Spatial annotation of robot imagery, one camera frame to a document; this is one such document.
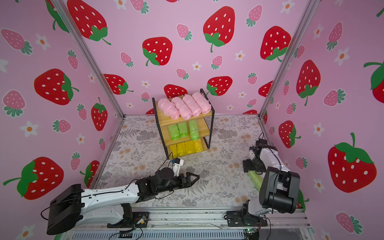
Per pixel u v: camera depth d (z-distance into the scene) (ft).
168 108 2.33
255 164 2.45
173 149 3.12
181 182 2.13
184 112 2.30
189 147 3.15
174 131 2.75
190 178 2.20
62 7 2.22
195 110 2.35
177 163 2.33
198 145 3.22
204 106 2.38
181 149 3.13
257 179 2.75
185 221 2.46
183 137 2.82
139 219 2.36
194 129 2.81
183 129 2.77
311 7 2.26
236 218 2.40
